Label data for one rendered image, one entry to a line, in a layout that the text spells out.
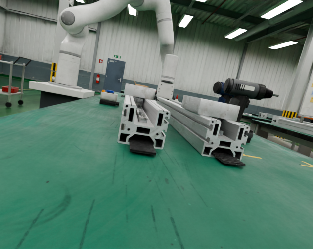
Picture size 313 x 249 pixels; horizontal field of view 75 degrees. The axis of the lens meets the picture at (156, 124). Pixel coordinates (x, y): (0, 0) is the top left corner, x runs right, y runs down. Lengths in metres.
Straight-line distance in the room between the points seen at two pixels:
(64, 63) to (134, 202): 1.15
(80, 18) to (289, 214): 1.23
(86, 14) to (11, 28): 12.97
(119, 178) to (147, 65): 11.99
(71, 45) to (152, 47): 11.15
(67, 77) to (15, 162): 1.03
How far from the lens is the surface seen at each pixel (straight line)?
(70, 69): 1.32
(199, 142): 0.50
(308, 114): 4.25
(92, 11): 1.33
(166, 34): 1.29
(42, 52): 13.35
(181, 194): 0.28
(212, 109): 0.54
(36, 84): 1.26
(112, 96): 1.06
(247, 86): 0.80
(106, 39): 12.53
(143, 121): 0.47
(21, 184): 0.27
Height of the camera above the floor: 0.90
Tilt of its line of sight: 10 degrees down
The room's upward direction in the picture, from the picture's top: 11 degrees clockwise
